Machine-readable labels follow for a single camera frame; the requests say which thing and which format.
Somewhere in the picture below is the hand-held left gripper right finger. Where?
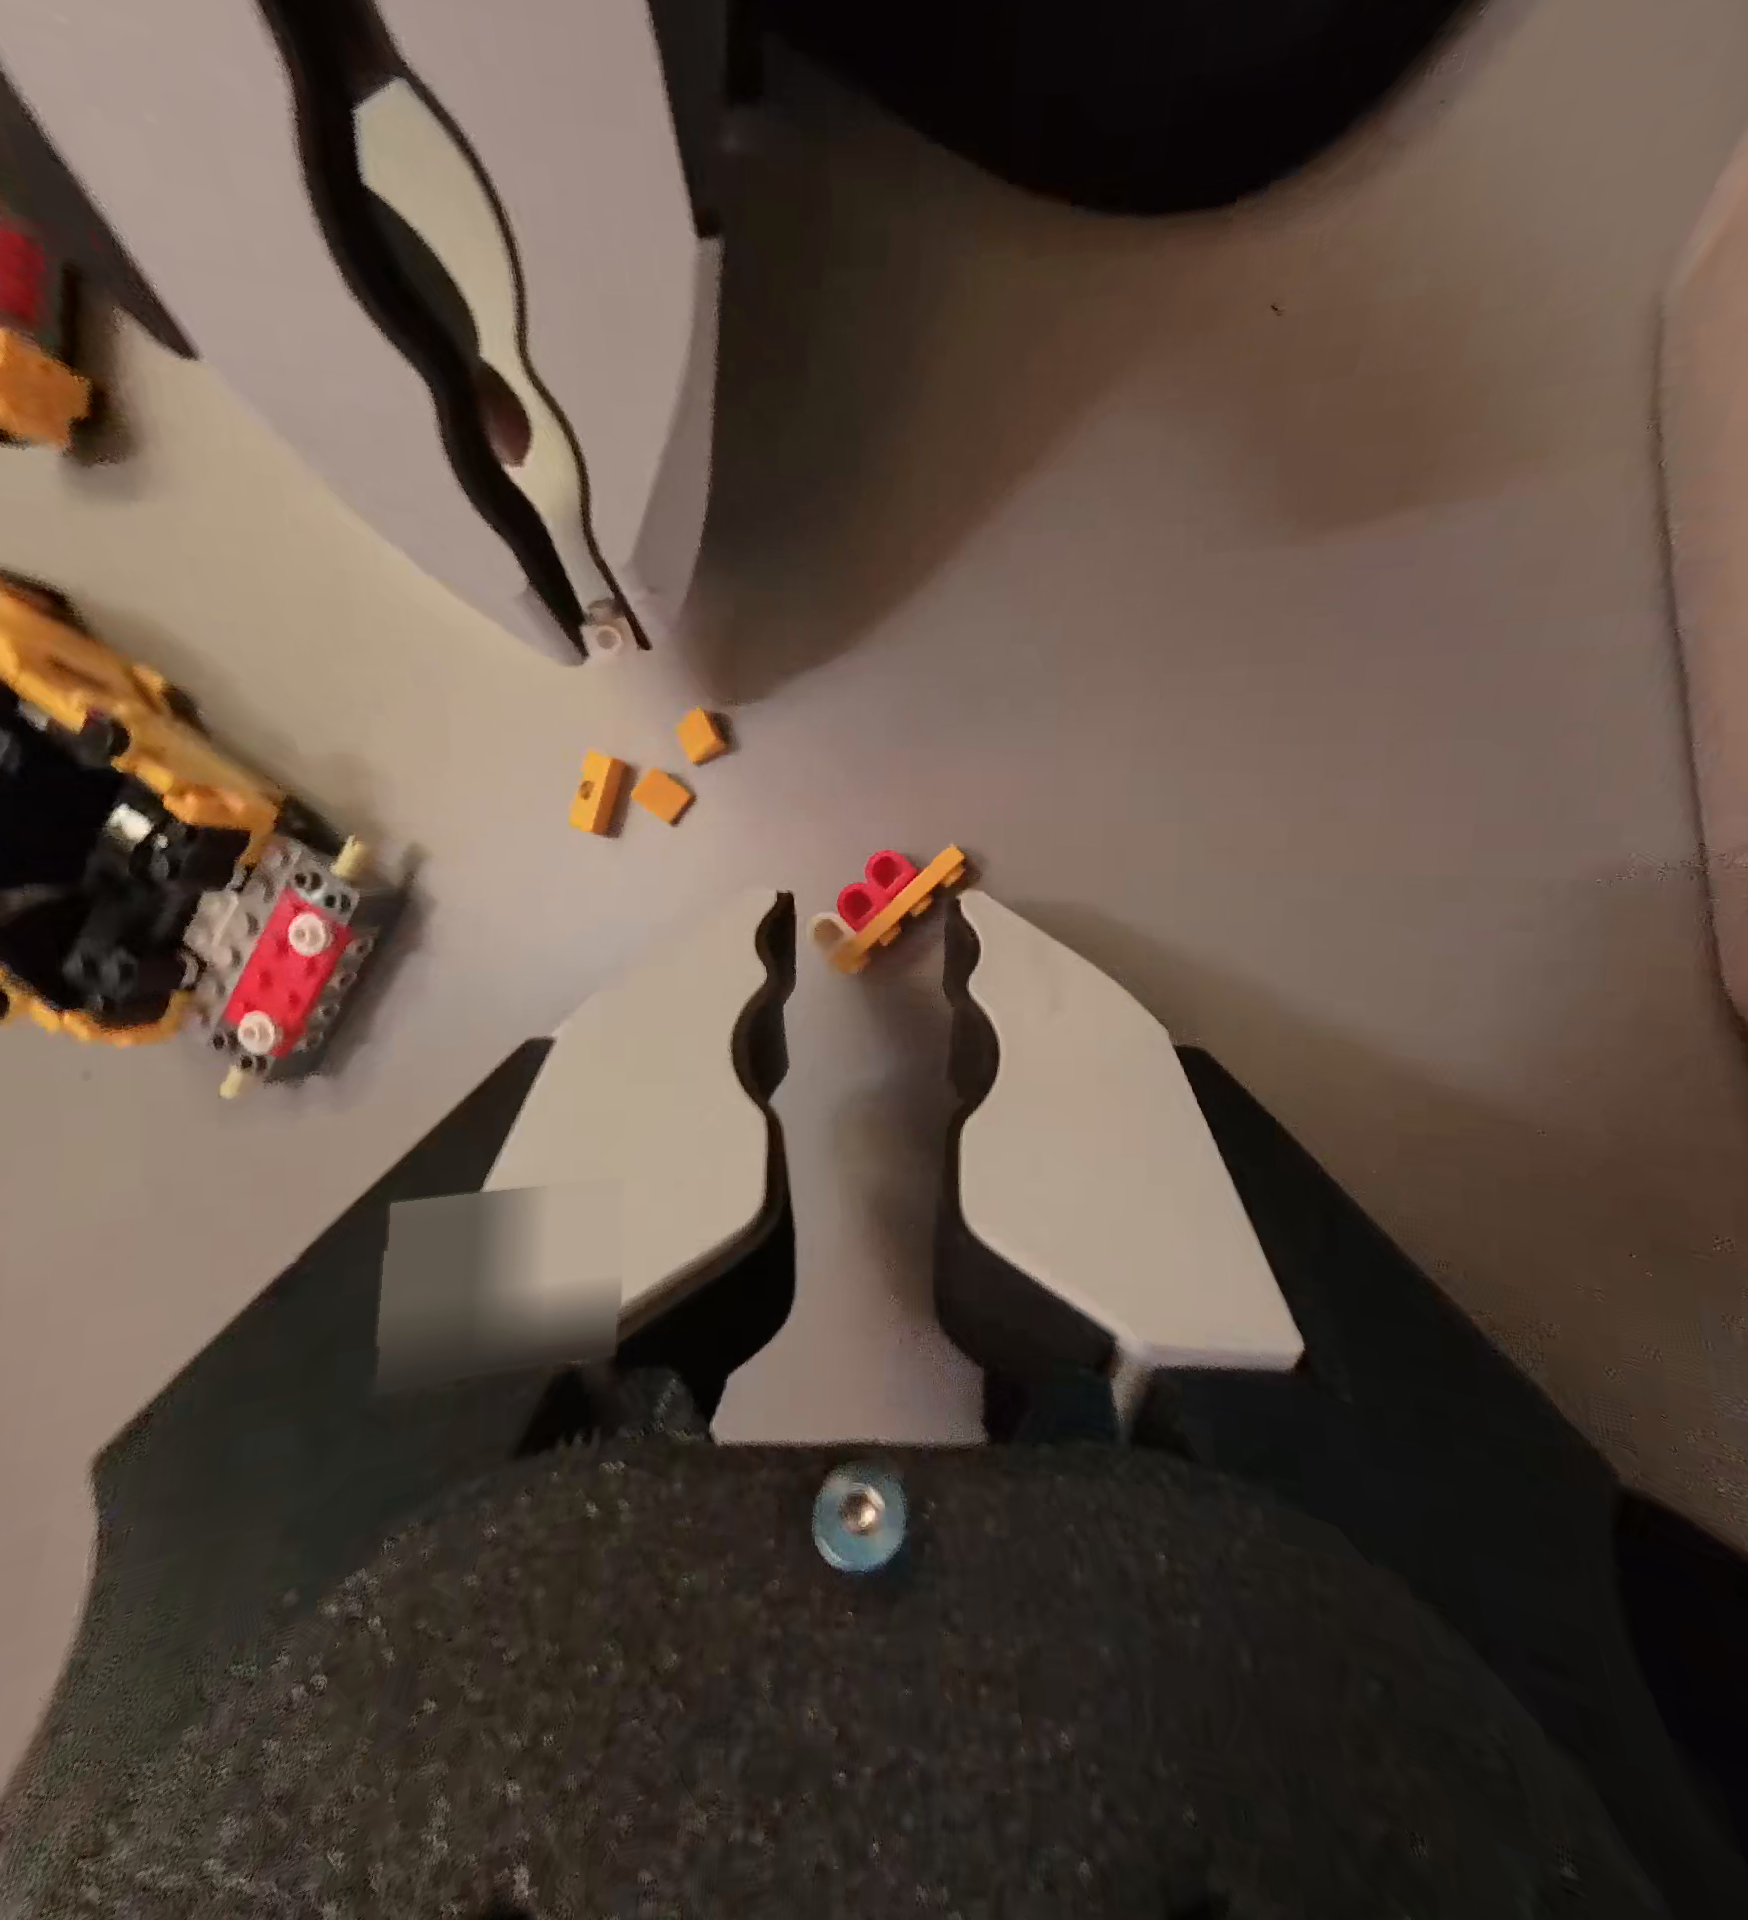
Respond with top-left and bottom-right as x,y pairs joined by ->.
939,888 -> 1306,1445

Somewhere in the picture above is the orange lego frame piece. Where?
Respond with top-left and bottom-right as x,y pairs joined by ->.
0,122 -> 97,451

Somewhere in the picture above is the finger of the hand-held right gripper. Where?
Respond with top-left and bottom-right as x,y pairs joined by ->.
390,0 -> 727,652
0,0 -> 589,666

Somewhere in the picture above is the yellow lego car model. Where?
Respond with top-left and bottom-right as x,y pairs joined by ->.
0,554 -> 419,1105

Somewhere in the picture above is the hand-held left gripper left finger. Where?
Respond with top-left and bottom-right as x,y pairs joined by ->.
483,888 -> 802,1438

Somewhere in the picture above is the orange and red lego assembly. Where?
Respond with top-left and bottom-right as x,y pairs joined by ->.
810,844 -> 970,977

